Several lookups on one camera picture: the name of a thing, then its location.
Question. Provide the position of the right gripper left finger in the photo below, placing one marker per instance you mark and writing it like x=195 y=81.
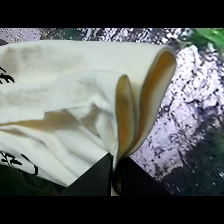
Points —
x=95 y=181

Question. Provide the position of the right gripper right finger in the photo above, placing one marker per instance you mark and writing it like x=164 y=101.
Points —
x=136 y=181

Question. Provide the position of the white T-shirt with black script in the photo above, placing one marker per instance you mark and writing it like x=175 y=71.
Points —
x=66 y=100

